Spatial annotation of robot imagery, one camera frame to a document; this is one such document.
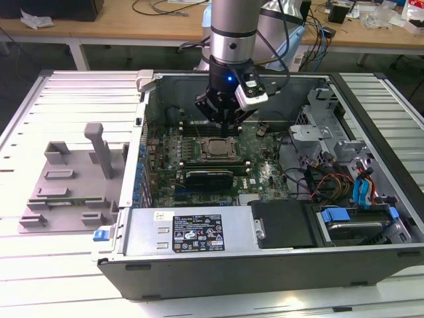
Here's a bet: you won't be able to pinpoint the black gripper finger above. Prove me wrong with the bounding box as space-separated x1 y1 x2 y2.
227 105 260 138
193 93 227 138

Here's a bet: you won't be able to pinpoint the CPU socket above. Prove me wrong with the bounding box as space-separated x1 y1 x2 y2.
197 136 239 162

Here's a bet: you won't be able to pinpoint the black cylinder component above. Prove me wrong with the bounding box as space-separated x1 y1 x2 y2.
165 105 182 126

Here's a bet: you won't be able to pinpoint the grey case corner latch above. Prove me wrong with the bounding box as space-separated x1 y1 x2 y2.
136 68 156 92

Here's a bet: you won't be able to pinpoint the green motherboard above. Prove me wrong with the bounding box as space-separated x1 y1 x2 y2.
145 119 294 207

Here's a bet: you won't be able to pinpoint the silver metal drive cage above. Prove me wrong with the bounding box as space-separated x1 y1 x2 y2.
287 86 377 182

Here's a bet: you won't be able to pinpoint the black graphics card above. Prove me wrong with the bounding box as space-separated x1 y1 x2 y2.
183 169 235 192

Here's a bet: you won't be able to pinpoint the white labelled box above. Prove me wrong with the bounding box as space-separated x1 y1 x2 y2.
290 52 305 72

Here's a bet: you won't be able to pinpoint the silver chipset heatsink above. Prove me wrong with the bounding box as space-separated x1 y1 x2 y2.
238 193 264 205

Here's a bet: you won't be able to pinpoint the tall black box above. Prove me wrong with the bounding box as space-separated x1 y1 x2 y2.
301 0 313 26

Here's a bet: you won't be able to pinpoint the black plastic shroud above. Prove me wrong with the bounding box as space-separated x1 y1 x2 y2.
250 199 317 250

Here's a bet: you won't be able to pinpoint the black rating label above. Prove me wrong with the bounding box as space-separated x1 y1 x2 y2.
171 213 227 253

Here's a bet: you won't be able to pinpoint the small black yellow box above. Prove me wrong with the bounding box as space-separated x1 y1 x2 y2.
327 2 349 25

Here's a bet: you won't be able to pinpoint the silver power supply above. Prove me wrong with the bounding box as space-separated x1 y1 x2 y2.
123 205 260 256

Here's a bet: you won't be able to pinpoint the grey parts rack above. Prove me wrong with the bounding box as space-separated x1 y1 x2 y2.
18 123 129 235

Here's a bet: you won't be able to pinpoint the green RAM stick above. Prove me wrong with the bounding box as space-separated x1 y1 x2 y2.
28 196 103 209

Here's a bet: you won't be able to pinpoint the open black PC case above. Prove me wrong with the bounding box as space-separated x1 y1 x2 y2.
91 68 424 301

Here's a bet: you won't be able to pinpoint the hard disk blue carrier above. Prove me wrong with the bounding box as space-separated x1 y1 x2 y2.
316 205 400 246

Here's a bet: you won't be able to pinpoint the large black box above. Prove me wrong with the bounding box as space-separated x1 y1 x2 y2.
0 0 105 23

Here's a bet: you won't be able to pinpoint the clear plastic bags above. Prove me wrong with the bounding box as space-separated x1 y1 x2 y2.
363 3 405 31

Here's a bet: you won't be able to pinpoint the crumpled clear plastic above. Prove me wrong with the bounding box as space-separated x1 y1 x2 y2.
19 9 54 31

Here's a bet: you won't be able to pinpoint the white red bag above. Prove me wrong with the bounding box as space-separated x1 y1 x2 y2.
401 0 424 34

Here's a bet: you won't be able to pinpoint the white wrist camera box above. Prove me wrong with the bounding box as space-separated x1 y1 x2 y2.
234 62 270 112

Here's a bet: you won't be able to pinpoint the grey network cable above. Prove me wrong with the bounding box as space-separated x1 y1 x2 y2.
148 0 190 17

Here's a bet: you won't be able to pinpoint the wooden desk white frame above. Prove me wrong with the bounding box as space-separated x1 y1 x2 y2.
0 0 424 72

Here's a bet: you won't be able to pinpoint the red yellow black wire bundle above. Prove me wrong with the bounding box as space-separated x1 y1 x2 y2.
306 165 356 201

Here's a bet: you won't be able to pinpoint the blue flat wire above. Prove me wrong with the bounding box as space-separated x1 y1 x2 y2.
360 177 374 210
351 178 364 208

